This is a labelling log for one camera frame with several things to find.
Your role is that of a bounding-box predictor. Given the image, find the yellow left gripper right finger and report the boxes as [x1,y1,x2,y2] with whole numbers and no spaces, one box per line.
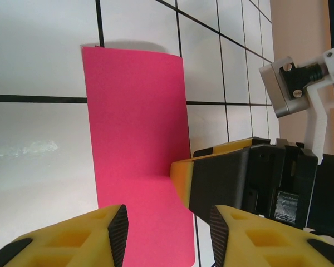
[210,205,334,267]

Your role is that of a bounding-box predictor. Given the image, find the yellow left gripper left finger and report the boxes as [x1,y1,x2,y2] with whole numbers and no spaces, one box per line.
[0,204,129,267]

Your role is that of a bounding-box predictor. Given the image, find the pink paper sheet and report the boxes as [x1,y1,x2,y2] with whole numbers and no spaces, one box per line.
[81,46,196,267]

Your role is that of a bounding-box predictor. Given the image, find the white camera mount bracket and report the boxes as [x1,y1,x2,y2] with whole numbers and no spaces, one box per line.
[305,43,334,165]

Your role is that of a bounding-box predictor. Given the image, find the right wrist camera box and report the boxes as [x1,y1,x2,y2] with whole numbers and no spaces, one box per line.
[259,56,313,120]

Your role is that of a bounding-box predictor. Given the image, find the black camera cable plug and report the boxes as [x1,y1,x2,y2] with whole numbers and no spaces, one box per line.
[279,62,328,100]

